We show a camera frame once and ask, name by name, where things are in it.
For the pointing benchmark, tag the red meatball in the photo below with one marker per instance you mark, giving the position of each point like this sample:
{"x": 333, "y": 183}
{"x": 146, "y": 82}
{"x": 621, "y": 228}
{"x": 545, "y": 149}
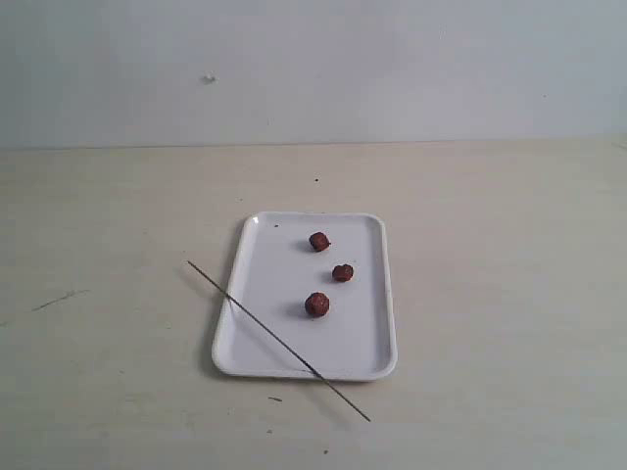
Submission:
{"x": 342, "y": 273}
{"x": 317, "y": 305}
{"x": 319, "y": 242}

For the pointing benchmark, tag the thin metal skewer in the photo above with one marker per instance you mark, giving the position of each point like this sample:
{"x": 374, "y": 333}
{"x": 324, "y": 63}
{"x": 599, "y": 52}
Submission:
{"x": 282, "y": 343}

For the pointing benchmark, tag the white rectangular plastic tray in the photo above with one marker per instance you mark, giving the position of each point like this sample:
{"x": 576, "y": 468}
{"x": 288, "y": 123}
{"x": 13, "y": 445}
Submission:
{"x": 275, "y": 270}

